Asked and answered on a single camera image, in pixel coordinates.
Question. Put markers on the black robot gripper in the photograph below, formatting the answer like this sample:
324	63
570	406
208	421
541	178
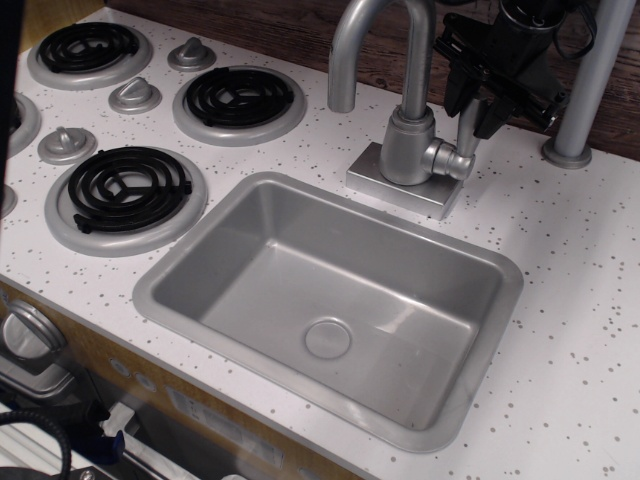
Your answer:
508	58

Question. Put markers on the silver faucet lever handle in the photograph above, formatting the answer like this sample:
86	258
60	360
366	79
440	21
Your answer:
463	157

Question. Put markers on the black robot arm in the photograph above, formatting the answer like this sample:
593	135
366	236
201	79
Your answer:
509	59

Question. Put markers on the silver toy faucet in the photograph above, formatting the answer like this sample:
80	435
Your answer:
410	168

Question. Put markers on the grey support pole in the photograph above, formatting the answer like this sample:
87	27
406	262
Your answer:
569	148

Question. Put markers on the grey toy sink basin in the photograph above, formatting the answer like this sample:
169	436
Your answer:
386	324

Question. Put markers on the back right stove burner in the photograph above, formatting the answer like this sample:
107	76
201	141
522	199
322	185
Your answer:
238	106

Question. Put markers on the grey stove knob back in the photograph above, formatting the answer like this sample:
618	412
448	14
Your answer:
191	56

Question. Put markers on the grey stove knob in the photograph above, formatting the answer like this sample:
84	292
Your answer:
135	97
191	56
66	146

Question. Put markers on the grey stove knob middle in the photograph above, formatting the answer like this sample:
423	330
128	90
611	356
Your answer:
135	97

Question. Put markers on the front right stove burner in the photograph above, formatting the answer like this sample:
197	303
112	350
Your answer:
125	201

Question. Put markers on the back left stove burner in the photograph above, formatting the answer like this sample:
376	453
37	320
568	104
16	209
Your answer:
87	56

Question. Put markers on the grey stove knob front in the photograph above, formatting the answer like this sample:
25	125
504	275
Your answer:
66	146

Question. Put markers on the left edge stove burner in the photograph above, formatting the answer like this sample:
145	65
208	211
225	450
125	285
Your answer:
23	132

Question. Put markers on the silver oven dial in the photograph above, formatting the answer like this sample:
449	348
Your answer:
29	338

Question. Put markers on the blue clamp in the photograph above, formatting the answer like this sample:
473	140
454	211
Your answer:
110	449

